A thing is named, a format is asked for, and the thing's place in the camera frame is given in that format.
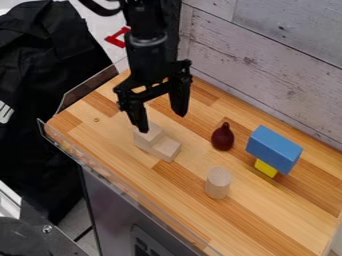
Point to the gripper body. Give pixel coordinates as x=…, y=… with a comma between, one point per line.
x=147, y=60

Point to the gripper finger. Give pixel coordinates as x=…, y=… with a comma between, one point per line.
x=137, y=115
x=180, y=95

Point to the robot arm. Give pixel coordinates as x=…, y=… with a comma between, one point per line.
x=144, y=18

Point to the beige wooden cube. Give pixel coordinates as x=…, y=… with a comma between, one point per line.
x=149, y=136

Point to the white rectangular block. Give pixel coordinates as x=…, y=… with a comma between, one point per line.
x=167, y=150

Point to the white cylinder block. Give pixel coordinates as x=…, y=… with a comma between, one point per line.
x=218, y=183

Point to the blue block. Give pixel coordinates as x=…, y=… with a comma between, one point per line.
x=274, y=149

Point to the yellow block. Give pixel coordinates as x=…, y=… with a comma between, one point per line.
x=265, y=168

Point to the dark red toy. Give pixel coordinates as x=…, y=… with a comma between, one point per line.
x=222, y=137

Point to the black bag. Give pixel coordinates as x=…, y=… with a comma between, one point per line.
x=40, y=100

